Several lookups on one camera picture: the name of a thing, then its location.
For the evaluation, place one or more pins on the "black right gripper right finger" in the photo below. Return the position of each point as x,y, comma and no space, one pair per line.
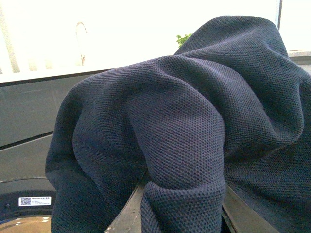
240,218

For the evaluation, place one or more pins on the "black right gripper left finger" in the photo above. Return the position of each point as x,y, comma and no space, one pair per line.
129,219

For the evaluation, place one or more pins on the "dark navy knit garment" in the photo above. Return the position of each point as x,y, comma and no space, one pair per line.
228,109

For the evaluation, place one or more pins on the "washing machine round door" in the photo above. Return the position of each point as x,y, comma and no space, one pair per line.
29,219

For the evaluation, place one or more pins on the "grey front-load washing machine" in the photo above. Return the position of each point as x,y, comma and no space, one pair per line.
39,122

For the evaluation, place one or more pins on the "white QR code label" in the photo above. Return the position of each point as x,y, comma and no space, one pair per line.
34,201

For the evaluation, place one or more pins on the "curved metal faucet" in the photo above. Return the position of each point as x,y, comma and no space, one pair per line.
81,36

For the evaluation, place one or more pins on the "green potted plant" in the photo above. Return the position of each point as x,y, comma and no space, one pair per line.
181,39

